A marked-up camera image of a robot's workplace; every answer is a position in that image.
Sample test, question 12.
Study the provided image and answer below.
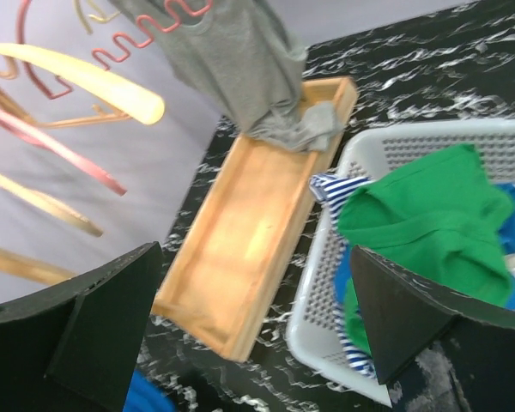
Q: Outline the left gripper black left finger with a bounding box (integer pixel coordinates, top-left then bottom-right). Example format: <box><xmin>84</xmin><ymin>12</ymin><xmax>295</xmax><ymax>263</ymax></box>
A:
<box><xmin>0</xmin><ymin>242</ymin><xmax>163</xmax><ymax>411</ymax></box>

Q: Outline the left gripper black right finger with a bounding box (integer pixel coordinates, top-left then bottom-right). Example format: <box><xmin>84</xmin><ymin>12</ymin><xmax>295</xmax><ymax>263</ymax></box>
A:
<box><xmin>350</xmin><ymin>246</ymin><xmax>515</xmax><ymax>412</ymax></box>

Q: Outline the grey plastic laundry basket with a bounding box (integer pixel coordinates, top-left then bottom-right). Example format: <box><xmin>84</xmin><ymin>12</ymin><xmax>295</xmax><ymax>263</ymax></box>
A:
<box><xmin>287</xmin><ymin>118</ymin><xmax>515</xmax><ymax>406</ymax></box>

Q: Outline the green tank top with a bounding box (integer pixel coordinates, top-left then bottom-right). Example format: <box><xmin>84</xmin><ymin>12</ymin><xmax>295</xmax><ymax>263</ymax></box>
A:
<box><xmin>336</xmin><ymin>143</ymin><xmax>515</xmax><ymax>357</ymax></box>

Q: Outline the wooden clothes rack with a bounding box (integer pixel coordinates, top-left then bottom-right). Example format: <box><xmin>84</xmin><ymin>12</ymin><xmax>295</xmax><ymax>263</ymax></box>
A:
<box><xmin>0</xmin><ymin>76</ymin><xmax>358</xmax><ymax>362</ymax></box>

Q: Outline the blue white striped tank top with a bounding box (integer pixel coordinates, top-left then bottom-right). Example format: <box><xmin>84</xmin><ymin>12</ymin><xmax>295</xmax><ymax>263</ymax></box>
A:
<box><xmin>309</xmin><ymin>173</ymin><xmax>376</xmax><ymax>379</ymax></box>

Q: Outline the cream wooden hanger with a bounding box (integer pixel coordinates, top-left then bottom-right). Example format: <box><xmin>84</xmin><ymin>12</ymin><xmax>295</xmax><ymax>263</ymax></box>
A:
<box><xmin>0</xmin><ymin>43</ymin><xmax>166</xmax><ymax>128</ymax></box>

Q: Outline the cream hanger with grey top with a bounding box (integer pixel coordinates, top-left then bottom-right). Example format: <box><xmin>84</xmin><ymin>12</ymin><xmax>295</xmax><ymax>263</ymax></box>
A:
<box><xmin>72</xmin><ymin>0</ymin><xmax>120</xmax><ymax>35</ymax></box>

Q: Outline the grey tank top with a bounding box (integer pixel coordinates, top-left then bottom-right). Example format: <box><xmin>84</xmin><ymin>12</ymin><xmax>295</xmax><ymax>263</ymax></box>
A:
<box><xmin>113</xmin><ymin>1</ymin><xmax>342</xmax><ymax>151</ymax></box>

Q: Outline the empty beige hanger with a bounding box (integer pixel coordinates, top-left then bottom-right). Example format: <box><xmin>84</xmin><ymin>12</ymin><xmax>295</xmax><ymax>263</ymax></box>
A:
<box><xmin>0</xmin><ymin>173</ymin><xmax>103</xmax><ymax>237</ymax></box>

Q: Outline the blue folded cloth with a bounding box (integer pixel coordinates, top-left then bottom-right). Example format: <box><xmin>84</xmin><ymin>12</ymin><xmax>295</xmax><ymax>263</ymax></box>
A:
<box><xmin>123</xmin><ymin>371</ymin><xmax>176</xmax><ymax>412</ymax></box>

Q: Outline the black marble pattern mat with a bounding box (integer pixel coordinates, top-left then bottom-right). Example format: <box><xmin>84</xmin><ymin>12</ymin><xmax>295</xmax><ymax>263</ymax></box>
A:
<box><xmin>137</xmin><ymin>1</ymin><xmax>515</xmax><ymax>411</ymax></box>

